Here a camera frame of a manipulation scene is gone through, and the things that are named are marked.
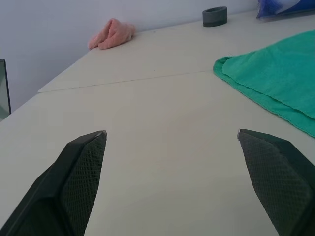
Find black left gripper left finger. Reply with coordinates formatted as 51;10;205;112
0;130;108;236

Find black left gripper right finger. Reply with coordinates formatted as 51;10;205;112
237;128;315;236

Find teal green shorts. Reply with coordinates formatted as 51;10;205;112
212;29;315;139

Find black framed screen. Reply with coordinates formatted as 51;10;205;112
0;59;12;122

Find pink fluffy cloth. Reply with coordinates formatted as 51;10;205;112
88;17;136;51

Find purple tissue multipack bag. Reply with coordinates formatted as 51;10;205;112
255;0;315;19

